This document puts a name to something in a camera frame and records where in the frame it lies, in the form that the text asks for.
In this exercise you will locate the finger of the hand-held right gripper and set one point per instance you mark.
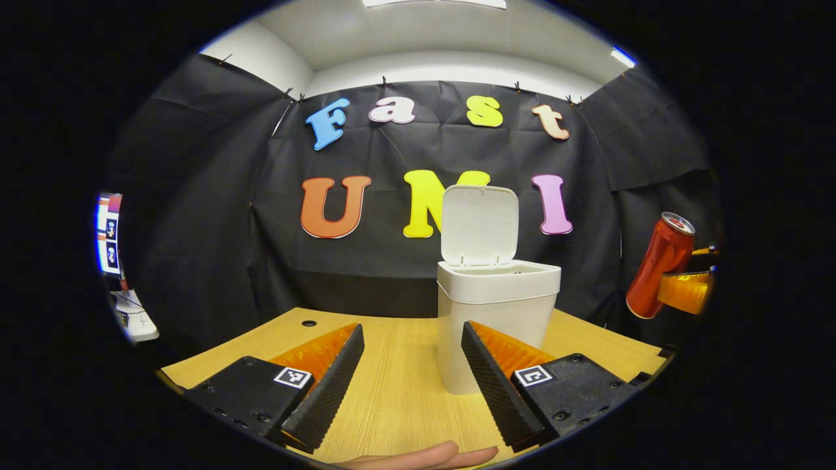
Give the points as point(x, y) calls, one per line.
point(705, 250)
point(686, 292)

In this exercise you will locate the red pop can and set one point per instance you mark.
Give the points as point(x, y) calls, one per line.
point(659, 264)

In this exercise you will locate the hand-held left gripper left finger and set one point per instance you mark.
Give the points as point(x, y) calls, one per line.
point(330, 385)

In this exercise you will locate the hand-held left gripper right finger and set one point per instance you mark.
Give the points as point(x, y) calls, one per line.
point(494, 385)

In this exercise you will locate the white desktop garbage bin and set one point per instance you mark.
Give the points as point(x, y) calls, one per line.
point(486, 307)

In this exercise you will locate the wooden desktop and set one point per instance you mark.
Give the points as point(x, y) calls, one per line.
point(398, 378)

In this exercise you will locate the black backdrop cloth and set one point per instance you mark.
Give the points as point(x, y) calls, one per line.
point(215, 215)

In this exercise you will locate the white side table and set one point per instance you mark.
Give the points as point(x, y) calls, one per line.
point(137, 320)

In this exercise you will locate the computer monitor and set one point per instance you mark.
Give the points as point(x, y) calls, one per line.
point(110, 235)

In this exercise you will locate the ceiling light panel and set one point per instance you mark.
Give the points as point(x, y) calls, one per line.
point(434, 2)

